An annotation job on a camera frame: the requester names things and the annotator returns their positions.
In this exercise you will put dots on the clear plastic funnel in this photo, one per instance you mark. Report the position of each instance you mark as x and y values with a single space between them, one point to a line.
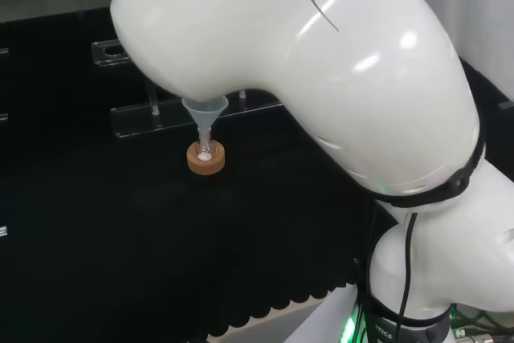
205 113

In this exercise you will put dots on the clear funnel stand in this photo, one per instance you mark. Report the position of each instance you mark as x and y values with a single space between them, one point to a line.
136 118

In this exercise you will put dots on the black table cloth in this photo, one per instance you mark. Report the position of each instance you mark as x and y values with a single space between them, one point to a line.
120 218

